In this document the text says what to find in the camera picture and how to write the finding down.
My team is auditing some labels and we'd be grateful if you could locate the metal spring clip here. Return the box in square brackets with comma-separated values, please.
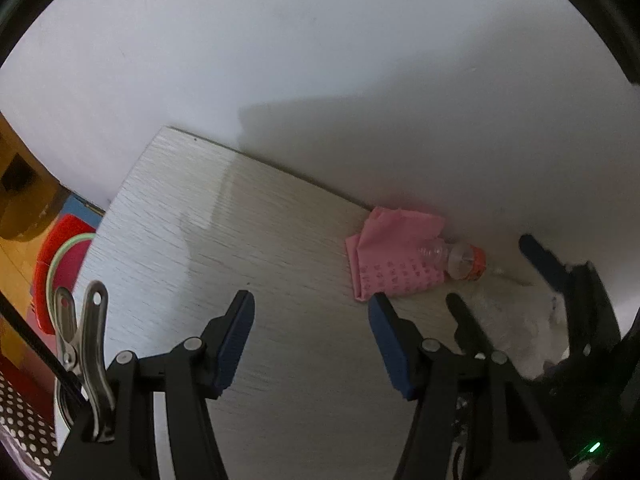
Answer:
[52, 281, 116, 443]

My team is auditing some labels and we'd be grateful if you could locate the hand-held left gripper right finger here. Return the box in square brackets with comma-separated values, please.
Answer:
[368, 292, 571, 480]

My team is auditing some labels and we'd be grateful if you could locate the clear bottle with orange cap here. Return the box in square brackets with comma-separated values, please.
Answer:
[419, 239, 487, 282]

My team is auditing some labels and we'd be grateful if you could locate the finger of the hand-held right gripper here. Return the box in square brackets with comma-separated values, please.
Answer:
[445, 292, 496, 359]
[518, 233, 621, 356]

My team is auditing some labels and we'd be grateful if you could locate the red foam mat tile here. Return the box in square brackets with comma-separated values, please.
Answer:
[0, 330, 56, 416]

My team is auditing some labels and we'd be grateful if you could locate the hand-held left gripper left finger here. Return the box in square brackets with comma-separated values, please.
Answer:
[51, 290, 256, 480]

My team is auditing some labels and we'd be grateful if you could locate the black cable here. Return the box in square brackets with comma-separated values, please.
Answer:
[0, 290, 86, 401]

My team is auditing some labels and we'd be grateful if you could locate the pink paper sheet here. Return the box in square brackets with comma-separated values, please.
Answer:
[345, 206, 447, 302]

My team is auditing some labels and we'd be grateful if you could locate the red bin with green rim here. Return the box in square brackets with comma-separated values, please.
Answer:
[45, 232, 98, 331]

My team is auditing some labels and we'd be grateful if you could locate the red plastic chair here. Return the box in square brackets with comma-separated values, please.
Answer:
[31, 213, 103, 333]

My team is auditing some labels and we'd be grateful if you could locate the white plastic bag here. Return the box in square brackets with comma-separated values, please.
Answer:
[475, 285, 573, 381]

